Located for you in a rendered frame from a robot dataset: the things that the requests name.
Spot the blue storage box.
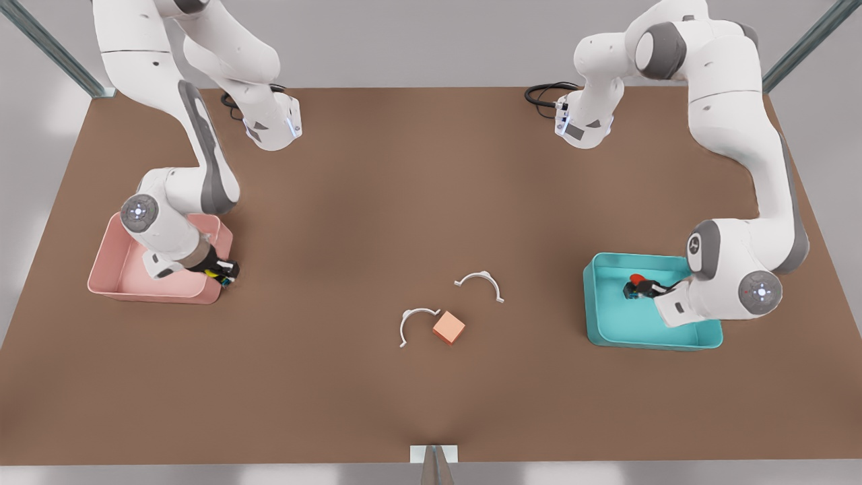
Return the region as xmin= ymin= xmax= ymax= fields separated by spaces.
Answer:
xmin=583 ymin=253 xmax=724 ymax=351

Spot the pink storage box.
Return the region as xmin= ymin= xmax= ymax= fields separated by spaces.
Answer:
xmin=88 ymin=212 xmax=234 ymax=304

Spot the white curved clip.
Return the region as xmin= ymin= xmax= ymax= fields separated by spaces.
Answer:
xmin=454 ymin=271 xmax=505 ymax=304
xmin=399 ymin=307 xmax=442 ymax=348

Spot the orange cube block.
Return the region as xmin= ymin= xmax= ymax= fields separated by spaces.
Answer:
xmin=432 ymin=311 xmax=466 ymax=346

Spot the black cable loop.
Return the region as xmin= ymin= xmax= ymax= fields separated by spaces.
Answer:
xmin=221 ymin=84 xmax=288 ymax=122
xmin=525 ymin=82 xmax=583 ymax=117

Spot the silver frame post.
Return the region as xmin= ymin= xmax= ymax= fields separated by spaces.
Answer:
xmin=0 ymin=0 xmax=115 ymax=99
xmin=410 ymin=445 xmax=459 ymax=485
xmin=762 ymin=0 xmax=862 ymax=94

